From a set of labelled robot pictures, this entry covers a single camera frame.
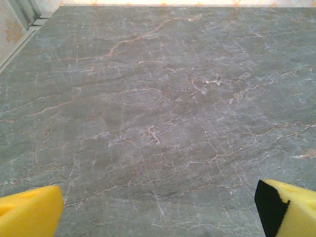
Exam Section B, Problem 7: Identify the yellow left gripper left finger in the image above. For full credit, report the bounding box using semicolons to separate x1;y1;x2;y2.
0;185;65;237

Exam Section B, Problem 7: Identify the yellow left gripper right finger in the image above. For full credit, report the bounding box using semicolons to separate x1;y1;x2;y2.
254;179;316;237

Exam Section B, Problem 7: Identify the wide aluminium side rail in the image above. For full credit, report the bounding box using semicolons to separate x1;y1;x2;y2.
0;17;49;74

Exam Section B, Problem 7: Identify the aluminium corner frame post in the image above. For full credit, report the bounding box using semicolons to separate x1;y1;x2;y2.
14;0;44;27

